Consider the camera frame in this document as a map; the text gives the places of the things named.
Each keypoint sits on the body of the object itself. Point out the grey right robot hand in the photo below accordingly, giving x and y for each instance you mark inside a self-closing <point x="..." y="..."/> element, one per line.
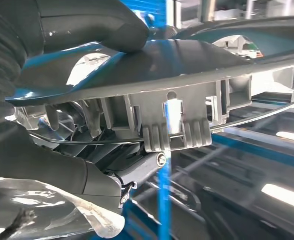
<point x="48" y="169"/>

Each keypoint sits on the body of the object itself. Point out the crinkled clear plastic film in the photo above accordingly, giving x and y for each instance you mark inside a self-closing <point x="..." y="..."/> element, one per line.
<point x="48" y="212"/>

